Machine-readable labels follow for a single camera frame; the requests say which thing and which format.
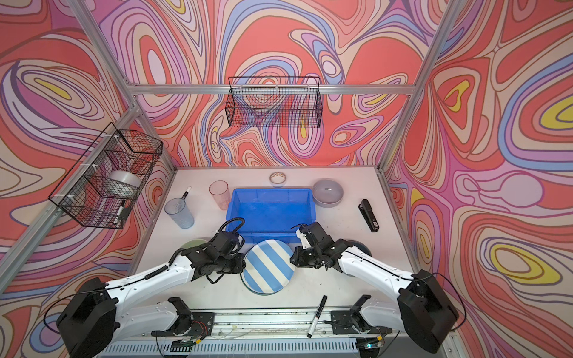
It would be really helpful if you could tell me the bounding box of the blue white striped plate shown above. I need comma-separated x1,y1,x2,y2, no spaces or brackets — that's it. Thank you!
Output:
240,240,296,295

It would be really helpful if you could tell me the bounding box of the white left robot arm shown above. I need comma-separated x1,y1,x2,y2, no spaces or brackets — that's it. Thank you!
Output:
56,231,246,357

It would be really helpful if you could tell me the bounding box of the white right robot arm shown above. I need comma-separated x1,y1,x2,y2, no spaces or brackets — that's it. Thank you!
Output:
290,222,459,354

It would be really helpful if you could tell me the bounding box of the blue plastic bin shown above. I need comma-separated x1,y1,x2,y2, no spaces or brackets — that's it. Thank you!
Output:
226,188,316,244

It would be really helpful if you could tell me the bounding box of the green ceramic bowl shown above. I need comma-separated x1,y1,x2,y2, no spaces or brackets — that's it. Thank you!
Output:
181,239,207,250

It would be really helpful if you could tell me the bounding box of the dark blue ceramic bowl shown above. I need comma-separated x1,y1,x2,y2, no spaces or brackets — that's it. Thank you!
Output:
349,240,372,256

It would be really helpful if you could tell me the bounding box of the grey purple bowl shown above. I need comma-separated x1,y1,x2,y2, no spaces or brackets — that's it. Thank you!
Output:
312,179,344,208

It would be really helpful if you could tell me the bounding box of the black stapler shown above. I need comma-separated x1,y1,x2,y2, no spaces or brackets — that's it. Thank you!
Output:
358,198,380,233

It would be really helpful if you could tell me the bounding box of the pink translucent cup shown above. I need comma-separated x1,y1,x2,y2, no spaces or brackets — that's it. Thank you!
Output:
209,180,231,210

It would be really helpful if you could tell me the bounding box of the clear grey plastic cup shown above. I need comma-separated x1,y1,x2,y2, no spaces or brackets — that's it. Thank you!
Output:
164,198,195,229

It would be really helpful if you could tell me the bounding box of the small black marker on table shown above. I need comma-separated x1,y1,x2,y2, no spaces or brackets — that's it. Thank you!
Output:
181,186,192,200

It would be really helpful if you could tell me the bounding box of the marker in left basket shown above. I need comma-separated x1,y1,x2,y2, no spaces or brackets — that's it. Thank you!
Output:
113,200,126,225

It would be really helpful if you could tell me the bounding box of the white tape roll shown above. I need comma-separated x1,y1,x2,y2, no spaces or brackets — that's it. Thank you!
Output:
104,170,141,199

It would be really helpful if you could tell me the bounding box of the black marker on rail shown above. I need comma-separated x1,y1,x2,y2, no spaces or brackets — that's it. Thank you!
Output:
307,295,328,339

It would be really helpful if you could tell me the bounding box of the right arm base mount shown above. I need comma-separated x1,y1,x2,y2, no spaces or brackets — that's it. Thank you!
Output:
325,295,392,337

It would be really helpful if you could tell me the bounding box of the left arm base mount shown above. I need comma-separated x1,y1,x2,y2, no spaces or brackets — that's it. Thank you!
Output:
152,297,215,340

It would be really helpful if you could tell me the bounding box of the black wire basket left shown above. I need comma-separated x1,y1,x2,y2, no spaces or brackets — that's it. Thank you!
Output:
49,124,164,230

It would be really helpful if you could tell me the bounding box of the black wire basket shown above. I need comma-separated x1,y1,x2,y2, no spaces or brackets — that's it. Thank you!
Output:
225,75,323,128
49,124,164,230

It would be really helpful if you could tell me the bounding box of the black wire basket back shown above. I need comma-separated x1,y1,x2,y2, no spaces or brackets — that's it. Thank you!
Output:
225,75,323,128

